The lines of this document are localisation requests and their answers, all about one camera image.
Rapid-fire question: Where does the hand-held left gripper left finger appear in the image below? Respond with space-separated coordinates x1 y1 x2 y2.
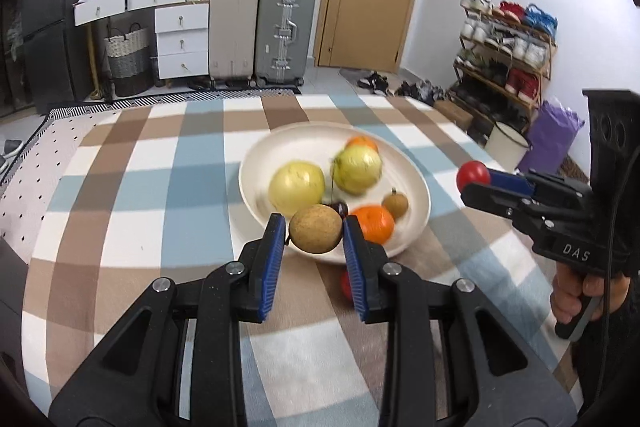
47 213 286 427

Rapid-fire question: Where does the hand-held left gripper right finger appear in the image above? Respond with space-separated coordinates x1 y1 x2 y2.
342 215 581 427

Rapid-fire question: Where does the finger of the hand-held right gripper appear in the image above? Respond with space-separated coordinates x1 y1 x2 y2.
487 169 593 204
460 183 551 221

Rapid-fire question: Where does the large orange tangerine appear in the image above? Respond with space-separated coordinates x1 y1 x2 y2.
348 204 396 246

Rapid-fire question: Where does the dark cherry with stem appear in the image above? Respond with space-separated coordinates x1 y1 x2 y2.
325 159 349 221

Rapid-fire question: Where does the brown longan with stalk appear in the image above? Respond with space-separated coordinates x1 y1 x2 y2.
381 189 410 218

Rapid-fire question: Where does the yellow round fruit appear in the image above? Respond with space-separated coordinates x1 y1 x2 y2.
268 161 326 218

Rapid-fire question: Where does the green speckled guava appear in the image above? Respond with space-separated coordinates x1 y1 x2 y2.
332 144 384 196

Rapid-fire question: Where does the cream round plate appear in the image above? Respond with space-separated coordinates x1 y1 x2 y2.
239 123 432 266

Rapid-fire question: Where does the small orange tangerine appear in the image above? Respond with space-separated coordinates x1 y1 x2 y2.
346 135 380 156

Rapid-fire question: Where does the person's right forearm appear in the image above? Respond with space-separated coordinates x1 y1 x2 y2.
575 274 640 413

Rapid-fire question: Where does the person's right hand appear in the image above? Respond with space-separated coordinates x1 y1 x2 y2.
551 266 629 324

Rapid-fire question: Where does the white bucket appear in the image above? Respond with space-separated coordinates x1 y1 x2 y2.
484 121 531 170

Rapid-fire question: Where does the brown patterned doormat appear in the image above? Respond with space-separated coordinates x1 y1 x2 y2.
557 154 591 180

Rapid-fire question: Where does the purple bag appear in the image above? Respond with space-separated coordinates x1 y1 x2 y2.
517 99 586 180

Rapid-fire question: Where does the brown cardboard box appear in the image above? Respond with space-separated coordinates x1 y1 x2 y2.
433 99 475 132

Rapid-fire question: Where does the pile of dark shoes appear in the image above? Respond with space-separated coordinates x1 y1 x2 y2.
356 70 449 106

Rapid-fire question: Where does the silver suitcase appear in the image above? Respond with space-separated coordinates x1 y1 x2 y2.
253 0 318 89

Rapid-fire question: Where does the white drawer cabinet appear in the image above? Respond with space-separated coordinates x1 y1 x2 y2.
73 0 211 83

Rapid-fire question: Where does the beige suitcase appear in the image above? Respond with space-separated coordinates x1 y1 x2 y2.
207 0 261 88

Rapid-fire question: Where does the woven laundry basket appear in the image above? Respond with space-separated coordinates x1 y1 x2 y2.
103 22 154 98

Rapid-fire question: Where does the black refrigerator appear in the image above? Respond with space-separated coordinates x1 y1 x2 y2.
19 0 106 116

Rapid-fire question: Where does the dark glass cabinet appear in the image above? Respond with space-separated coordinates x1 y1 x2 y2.
0 0 32 108

